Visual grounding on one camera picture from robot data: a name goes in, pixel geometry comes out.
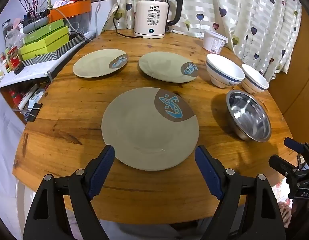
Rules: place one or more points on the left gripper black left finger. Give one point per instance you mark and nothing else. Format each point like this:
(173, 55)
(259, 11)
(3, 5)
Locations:
(47, 217)

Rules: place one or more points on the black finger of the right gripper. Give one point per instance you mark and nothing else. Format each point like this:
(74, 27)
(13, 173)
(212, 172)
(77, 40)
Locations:
(283, 167)
(294, 145)

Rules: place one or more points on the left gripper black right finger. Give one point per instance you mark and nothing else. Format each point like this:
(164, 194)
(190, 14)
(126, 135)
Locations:
(247, 206)

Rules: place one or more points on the stainless steel bowl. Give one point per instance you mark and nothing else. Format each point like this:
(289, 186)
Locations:
(247, 117)

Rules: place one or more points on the small white bowl blue stripe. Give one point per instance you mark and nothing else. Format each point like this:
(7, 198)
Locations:
(253, 82)

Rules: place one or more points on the large white bowl blue stripe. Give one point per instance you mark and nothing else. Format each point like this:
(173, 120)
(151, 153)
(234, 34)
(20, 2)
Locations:
(223, 72)

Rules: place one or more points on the grey plate blue motif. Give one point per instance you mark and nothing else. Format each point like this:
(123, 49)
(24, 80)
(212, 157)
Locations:
(150, 129)

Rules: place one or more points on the person's right hand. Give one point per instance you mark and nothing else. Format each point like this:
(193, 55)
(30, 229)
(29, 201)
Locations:
(286, 213)

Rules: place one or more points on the wooden cabinet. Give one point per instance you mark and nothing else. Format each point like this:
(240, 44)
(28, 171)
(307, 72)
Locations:
(291, 90)

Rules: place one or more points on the black binder clip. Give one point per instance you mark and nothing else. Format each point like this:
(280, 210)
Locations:
(30, 114)

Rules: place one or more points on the heart pattern curtain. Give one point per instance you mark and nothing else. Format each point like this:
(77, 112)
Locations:
(262, 33)

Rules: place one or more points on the white plastic tub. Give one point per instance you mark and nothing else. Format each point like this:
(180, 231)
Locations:
(213, 41)

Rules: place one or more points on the white side shelf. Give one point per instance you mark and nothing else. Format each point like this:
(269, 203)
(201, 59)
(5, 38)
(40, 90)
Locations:
(39, 70)

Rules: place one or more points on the red label jar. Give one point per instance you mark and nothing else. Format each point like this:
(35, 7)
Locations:
(14, 60)

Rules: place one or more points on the lime green gift box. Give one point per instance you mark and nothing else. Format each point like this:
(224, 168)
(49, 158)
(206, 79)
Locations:
(45, 45)

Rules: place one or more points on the chevron pattern tray box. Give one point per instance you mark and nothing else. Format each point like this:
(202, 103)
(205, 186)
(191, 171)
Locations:
(54, 55)

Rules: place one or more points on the dark green gift box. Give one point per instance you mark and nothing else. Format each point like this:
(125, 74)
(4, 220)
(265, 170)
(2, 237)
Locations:
(43, 31)

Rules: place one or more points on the grey glasses case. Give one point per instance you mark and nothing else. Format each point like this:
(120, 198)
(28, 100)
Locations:
(36, 24)

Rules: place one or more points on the orange lid storage box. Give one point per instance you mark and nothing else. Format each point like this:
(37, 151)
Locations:
(75, 15)

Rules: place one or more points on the white electric kettle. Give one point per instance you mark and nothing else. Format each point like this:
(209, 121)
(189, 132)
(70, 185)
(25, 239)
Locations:
(151, 19)

